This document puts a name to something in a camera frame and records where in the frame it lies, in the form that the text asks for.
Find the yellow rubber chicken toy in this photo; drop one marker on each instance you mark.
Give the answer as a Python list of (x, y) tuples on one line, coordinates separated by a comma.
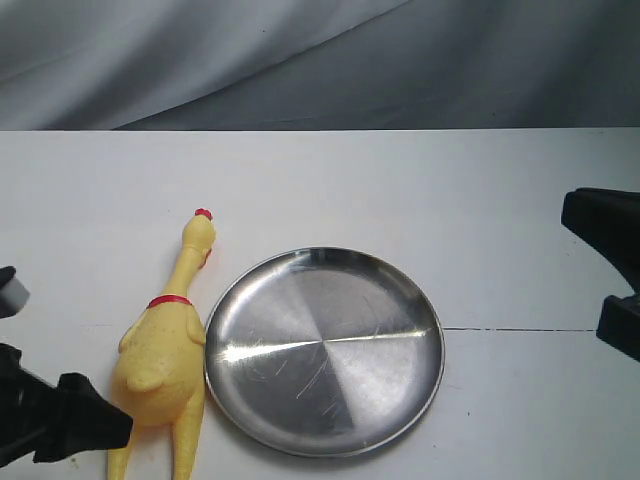
[(158, 378)]

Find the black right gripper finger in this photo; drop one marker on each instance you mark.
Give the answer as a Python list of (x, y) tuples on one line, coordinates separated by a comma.
[(619, 325), (608, 221)]

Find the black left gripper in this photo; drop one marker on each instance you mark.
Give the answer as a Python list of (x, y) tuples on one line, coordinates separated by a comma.
[(54, 423)]

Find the round stainless steel plate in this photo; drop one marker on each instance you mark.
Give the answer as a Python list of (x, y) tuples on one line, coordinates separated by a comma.
[(324, 352)]

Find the grey fabric backdrop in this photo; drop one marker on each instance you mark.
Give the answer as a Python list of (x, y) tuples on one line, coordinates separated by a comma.
[(318, 65)]

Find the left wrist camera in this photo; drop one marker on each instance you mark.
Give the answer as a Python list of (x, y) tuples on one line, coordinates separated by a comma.
[(13, 294)]

